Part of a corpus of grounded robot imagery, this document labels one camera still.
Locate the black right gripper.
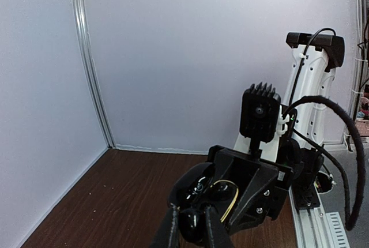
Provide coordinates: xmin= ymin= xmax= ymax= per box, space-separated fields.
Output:
xmin=208 ymin=145 xmax=294 ymax=228

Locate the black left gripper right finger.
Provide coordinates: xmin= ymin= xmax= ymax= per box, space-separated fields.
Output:
xmin=204 ymin=206 xmax=234 ymax=248

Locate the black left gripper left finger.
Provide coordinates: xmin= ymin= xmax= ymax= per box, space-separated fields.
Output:
xmin=149 ymin=204 xmax=179 ymax=248

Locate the black earbud charging case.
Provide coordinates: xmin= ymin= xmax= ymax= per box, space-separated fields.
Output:
xmin=167 ymin=162 xmax=239 ymax=223

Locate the black earbud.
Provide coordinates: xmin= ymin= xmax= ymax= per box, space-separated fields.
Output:
xmin=178 ymin=208 xmax=205 ymax=243

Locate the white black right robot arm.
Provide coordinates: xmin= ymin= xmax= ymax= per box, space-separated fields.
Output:
xmin=208 ymin=28 xmax=345 ymax=234

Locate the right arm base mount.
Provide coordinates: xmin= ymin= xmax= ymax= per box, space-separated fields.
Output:
xmin=292 ymin=172 xmax=321 ymax=211

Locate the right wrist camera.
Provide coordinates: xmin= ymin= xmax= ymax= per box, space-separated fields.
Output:
xmin=234 ymin=82 xmax=289 ymax=163

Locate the aluminium front rail frame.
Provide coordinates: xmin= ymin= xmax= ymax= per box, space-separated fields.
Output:
xmin=289 ymin=190 xmax=350 ymax=247

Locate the black right camera cable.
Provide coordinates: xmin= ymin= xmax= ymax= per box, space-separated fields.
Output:
xmin=282 ymin=28 xmax=364 ymax=231

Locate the right aluminium corner post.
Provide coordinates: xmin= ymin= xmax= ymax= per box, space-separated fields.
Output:
xmin=72 ymin=0 xmax=115 ymax=149

